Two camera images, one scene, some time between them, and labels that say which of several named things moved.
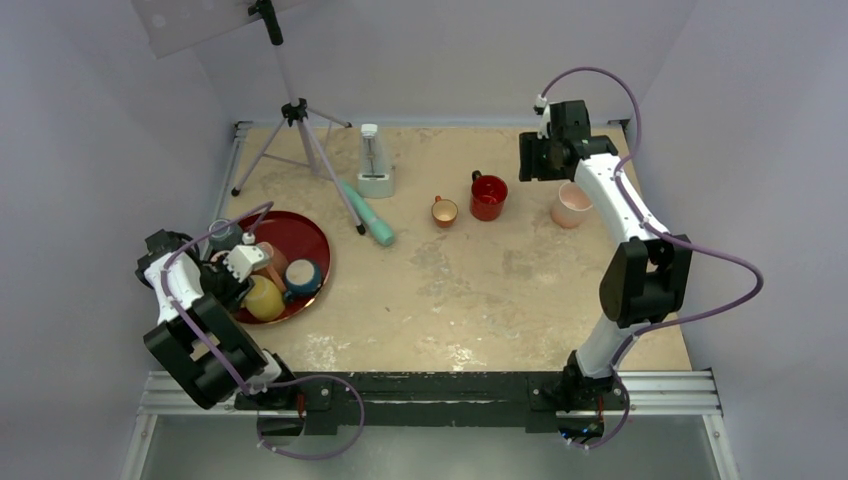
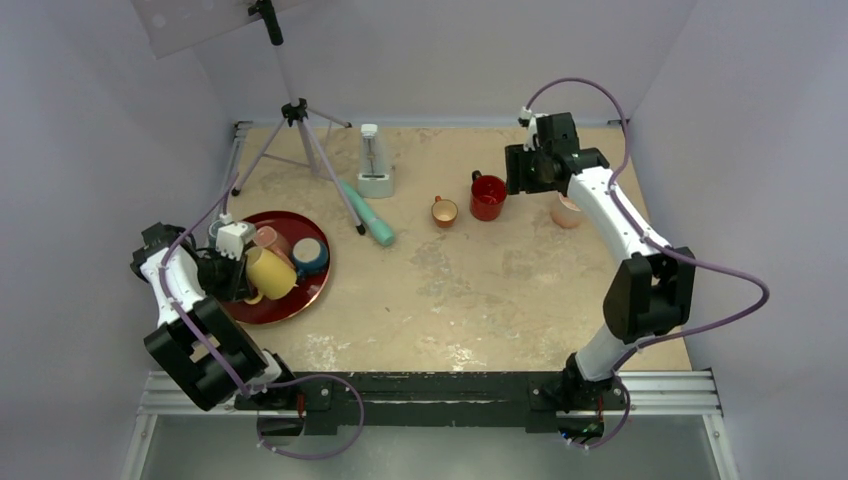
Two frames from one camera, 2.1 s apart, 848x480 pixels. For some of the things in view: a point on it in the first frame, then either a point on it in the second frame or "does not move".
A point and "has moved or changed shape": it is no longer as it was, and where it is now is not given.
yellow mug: [265, 301] has moved or changed shape
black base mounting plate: [438, 399] does not move
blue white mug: [302, 278] to [309, 256]
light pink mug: [573, 206] does not move
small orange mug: [444, 212] does not move
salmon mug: [277, 266] to [267, 237]
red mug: [488, 194] does not move
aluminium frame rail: [672, 394] does not move
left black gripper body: [217, 280] does not move
